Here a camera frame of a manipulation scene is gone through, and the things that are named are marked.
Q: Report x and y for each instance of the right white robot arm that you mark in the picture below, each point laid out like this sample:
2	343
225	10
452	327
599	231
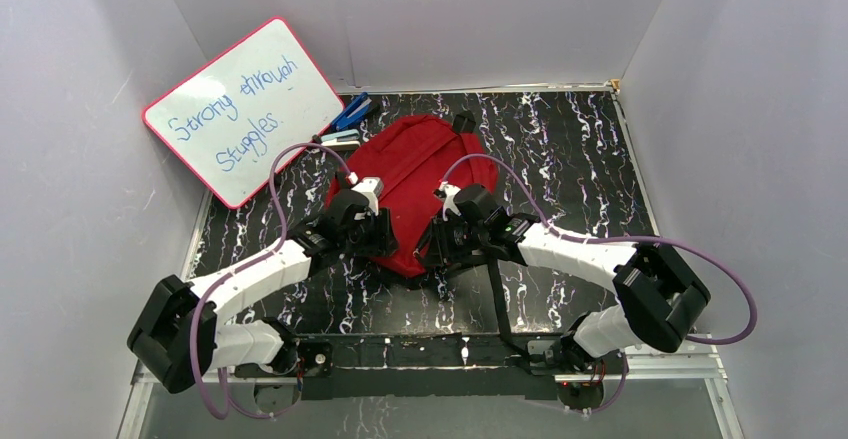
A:
658	296

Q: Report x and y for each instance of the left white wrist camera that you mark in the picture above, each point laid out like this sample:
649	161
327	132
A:
371	188

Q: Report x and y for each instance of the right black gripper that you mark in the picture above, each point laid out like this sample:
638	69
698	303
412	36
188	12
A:
439	251

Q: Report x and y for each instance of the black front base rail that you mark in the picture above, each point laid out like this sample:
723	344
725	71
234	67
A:
443	365

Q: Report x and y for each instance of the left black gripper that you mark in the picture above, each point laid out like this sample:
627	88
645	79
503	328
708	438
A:
382	232

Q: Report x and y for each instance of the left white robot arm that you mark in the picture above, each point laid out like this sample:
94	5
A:
184	329

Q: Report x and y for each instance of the blue stapler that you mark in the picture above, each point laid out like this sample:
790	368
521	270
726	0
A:
343	135

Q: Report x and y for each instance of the white board pink frame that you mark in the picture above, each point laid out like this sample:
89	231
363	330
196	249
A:
240	116

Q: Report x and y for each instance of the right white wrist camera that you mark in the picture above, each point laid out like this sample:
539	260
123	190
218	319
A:
446	193

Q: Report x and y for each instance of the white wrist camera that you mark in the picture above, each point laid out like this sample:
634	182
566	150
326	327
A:
446	193
371	188

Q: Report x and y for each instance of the red student backpack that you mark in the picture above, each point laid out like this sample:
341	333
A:
412	157

